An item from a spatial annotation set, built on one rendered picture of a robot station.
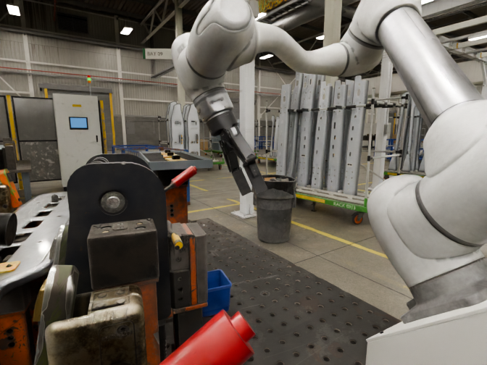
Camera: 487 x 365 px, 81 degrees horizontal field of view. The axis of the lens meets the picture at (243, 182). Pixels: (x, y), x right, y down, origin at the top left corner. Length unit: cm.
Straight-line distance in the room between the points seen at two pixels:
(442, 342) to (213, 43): 65
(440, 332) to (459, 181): 24
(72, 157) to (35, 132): 114
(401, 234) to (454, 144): 20
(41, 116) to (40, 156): 88
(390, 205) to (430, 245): 10
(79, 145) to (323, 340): 659
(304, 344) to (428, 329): 33
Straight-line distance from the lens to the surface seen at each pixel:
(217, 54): 62
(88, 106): 709
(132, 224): 36
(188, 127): 935
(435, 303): 67
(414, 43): 82
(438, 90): 70
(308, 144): 500
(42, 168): 788
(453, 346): 61
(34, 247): 72
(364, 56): 104
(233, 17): 59
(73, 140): 704
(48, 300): 30
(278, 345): 83
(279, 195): 309
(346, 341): 88
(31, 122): 785
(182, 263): 45
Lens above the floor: 122
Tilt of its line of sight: 10 degrees down
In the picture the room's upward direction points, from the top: straight up
